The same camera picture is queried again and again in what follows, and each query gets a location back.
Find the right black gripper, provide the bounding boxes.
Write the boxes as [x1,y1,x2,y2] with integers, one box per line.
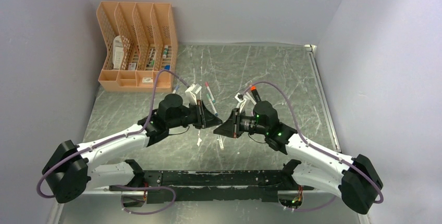
[214,108,268,139]

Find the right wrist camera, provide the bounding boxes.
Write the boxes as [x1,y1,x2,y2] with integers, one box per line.
[235,93,249,113]

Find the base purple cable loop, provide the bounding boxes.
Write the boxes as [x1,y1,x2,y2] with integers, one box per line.
[120,185,177,216]

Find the black orange highlighter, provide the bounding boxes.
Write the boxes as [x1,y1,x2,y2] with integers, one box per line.
[250,85,261,103]

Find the white pen blue cap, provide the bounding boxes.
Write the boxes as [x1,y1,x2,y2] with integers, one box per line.
[173,85,180,94]

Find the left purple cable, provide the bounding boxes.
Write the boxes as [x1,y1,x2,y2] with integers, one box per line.
[36,70,191,199]

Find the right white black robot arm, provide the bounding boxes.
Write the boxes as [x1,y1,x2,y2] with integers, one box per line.
[213,101,383,215]

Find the black base frame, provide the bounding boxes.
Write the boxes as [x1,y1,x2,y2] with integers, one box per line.
[109,170,311,207]

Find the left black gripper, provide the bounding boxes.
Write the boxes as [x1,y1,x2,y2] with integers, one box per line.
[167,98,222,129]

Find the white paper packet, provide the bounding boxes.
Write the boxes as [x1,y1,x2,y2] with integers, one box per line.
[112,35,124,70]

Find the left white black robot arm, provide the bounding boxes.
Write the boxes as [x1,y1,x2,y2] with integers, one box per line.
[37,94,222,203]

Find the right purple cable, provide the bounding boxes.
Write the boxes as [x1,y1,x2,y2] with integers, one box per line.
[243,81,385,213]

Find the white pen orange tip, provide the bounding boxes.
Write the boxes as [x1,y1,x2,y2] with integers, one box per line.
[217,135,224,150]

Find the aluminium rail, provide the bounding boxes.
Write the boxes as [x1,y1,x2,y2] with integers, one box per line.
[304,44,342,153]

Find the orange plastic file organizer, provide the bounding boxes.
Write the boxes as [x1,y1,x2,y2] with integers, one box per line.
[96,1,178,92]

